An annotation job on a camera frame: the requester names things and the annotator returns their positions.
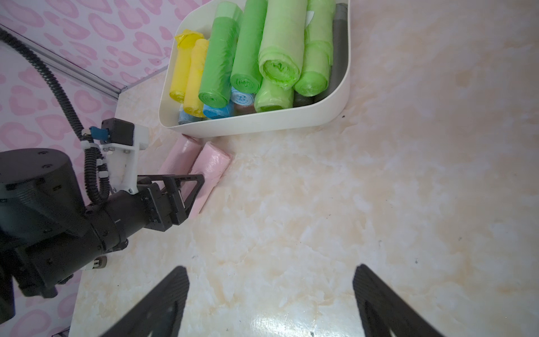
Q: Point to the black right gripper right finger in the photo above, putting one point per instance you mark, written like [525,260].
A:
[382,311]

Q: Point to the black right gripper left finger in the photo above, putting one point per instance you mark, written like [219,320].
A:
[160,312]

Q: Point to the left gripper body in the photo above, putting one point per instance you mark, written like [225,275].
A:
[63,240]

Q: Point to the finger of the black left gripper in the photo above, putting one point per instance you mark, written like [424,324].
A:
[169,199]

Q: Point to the pink trash bag roll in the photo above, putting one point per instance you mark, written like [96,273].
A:
[212,162]
[182,156]

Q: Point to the blue trash bag roll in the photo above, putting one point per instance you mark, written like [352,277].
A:
[219,113]

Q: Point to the green trash bag roll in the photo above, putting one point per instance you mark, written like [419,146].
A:
[246,76]
[216,88]

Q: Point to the yellow trash bag roll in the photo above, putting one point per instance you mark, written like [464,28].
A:
[185,42]
[192,104]

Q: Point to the light green roll front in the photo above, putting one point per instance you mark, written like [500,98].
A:
[272,97]

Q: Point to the light green roll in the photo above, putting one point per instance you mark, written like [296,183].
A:
[282,48]
[319,48]
[272,97]

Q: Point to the grey trash bag roll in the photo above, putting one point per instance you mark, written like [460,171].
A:
[301,100]
[340,40]

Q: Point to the pink roll with white label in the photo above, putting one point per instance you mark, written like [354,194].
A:
[240,110]

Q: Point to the white roll with blue end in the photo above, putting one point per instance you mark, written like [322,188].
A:
[242,99]

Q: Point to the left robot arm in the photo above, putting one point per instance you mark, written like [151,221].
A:
[22,172]

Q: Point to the white plastic storage box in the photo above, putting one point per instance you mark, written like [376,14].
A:
[201,20]

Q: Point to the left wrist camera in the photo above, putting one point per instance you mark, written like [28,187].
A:
[120,142]

